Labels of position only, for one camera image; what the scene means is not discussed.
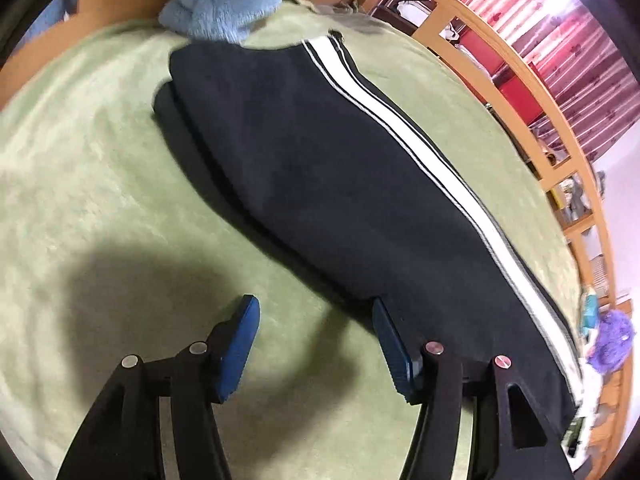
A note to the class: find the red box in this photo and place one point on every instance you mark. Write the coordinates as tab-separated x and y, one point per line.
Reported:
517	92

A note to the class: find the black pants with white stripe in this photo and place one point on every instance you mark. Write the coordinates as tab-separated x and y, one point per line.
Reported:
345	185

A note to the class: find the purple fluffy toy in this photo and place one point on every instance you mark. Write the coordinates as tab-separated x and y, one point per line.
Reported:
611	340

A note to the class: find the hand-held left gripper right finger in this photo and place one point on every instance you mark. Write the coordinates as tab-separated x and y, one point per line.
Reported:
395	355

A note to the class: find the green fleece blanket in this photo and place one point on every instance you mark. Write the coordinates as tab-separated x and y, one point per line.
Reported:
110	200

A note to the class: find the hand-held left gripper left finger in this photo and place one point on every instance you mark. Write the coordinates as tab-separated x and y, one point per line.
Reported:
239	345

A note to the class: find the red striped curtain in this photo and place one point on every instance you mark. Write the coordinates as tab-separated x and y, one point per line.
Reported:
555	30

